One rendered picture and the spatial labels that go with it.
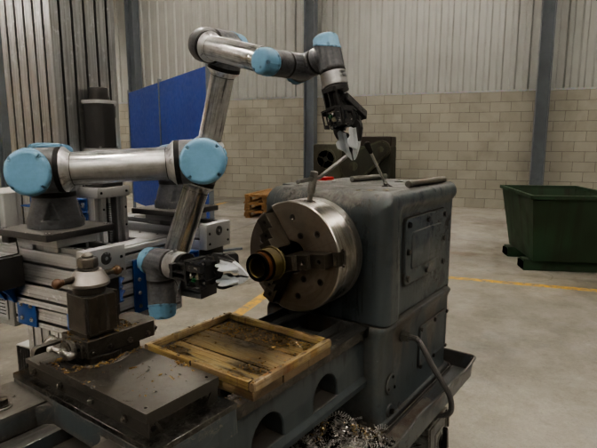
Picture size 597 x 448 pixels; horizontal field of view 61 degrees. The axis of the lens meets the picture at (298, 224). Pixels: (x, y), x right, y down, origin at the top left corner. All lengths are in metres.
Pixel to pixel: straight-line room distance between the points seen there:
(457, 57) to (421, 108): 1.26
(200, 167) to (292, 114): 10.93
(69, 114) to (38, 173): 0.45
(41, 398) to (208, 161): 0.64
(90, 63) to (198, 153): 0.67
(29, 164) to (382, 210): 0.91
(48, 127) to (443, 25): 10.48
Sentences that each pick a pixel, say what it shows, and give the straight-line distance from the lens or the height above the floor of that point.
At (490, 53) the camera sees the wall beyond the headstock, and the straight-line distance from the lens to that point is 11.58.
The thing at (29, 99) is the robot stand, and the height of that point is 1.53.
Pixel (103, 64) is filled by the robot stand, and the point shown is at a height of 1.65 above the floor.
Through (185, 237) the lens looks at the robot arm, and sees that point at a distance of 1.50.
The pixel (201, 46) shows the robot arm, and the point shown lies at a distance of 1.72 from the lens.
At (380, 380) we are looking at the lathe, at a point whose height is 0.71.
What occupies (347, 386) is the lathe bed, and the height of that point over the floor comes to 0.72.
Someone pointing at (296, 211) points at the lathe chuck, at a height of 1.21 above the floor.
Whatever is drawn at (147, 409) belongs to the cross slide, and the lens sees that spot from 0.91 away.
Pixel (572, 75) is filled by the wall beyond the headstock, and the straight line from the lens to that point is 11.62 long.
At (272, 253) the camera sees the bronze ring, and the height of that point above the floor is 1.11.
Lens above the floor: 1.40
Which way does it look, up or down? 9 degrees down
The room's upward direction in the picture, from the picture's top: straight up
